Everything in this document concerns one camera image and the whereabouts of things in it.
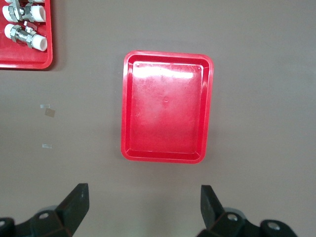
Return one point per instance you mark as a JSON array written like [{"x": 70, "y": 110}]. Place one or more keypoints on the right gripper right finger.
[{"x": 209, "y": 209}]

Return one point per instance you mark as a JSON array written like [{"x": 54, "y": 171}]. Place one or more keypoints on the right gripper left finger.
[{"x": 71, "y": 207}]

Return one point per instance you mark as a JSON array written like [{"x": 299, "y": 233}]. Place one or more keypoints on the red plastic tray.
[{"x": 168, "y": 111}]

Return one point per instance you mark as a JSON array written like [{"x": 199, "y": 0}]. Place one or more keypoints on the red valve tray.
[{"x": 14, "y": 58}]

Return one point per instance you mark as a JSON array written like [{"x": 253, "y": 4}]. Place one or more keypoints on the white-capped metal valve fitting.
[
  {"x": 24, "y": 36},
  {"x": 37, "y": 13}
]

